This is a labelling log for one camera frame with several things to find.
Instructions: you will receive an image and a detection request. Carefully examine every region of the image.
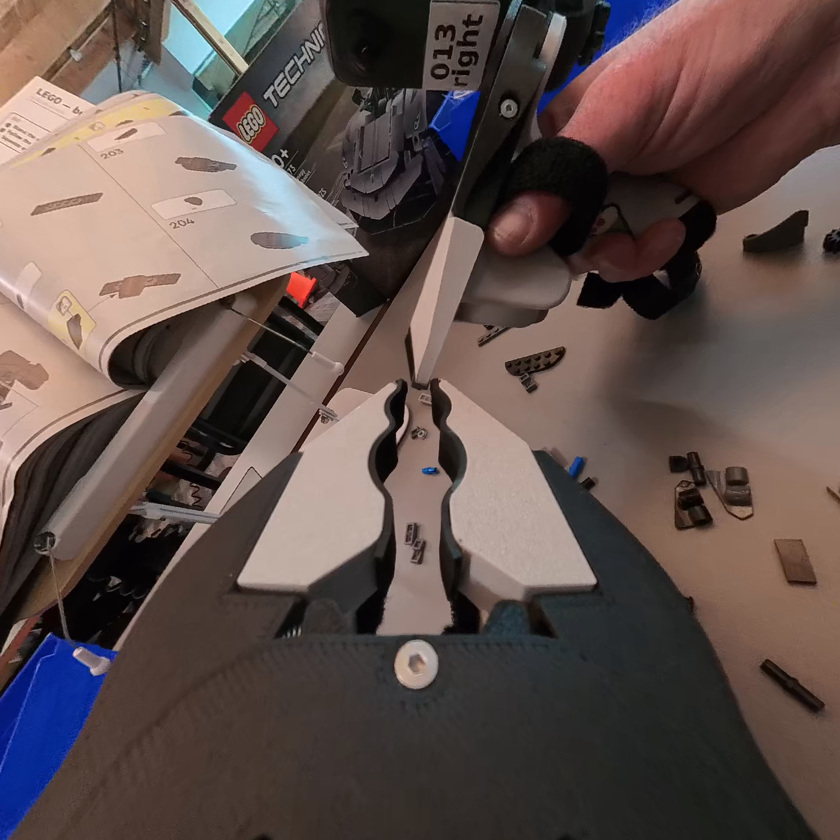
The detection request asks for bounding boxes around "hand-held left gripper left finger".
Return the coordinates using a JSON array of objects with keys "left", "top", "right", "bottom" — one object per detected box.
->
[{"left": 236, "top": 379, "right": 409, "bottom": 632}]

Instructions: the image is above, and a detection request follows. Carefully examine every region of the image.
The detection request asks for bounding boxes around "black lego connector piece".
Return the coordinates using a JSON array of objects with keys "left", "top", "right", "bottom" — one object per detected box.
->
[{"left": 668, "top": 452, "right": 715, "bottom": 530}]

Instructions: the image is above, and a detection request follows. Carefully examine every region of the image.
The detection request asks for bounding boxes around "black lego set box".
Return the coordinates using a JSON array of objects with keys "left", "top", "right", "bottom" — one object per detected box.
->
[{"left": 209, "top": 16, "right": 475, "bottom": 317}]

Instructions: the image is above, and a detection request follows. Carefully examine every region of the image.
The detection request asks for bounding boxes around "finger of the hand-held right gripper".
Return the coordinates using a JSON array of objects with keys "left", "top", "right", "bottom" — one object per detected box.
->
[{"left": 408, "top": 217, "right": 487, "bottom": 385}]

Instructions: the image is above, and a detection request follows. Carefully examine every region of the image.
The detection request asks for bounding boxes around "grey curved lego piece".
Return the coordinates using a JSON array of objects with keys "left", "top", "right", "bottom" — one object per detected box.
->
[{"left": 707, "top": 466, "right": 756, "bottom": 521}]

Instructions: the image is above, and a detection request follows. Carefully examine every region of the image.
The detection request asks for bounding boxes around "lego instruction booklet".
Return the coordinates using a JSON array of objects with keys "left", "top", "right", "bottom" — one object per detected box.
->
[{"left": 0, "top": 77, "right": 370, "bottom": 614}]

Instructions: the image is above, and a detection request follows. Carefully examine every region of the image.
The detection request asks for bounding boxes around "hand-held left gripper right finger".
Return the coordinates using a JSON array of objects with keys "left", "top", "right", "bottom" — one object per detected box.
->
[{"left": 430, "top": 378, "right": 599, "bottom": 611}]

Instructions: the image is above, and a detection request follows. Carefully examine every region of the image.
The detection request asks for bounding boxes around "person's right hand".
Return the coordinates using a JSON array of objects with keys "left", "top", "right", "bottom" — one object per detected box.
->
[{"left": 486, "top": 0, "right": 840, "bottom": 280}]

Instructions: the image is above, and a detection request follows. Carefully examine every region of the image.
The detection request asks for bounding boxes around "black lego pin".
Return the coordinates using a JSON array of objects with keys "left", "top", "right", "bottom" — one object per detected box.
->
[{"left": 759, "top": 659, "right": 827, "bottom": 714}]

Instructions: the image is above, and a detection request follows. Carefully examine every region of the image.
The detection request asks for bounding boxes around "dark flat lego tile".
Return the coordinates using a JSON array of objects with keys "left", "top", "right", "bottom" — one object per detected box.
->
[{"left": 773, "top": 538, "right": 819, "bottom": 585}]

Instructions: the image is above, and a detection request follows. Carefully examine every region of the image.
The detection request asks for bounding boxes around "grey curved lego panel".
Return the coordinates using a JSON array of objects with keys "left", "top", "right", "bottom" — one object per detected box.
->
[{"left": 743, "top": 209, "right": 811, "bottom": 256}]

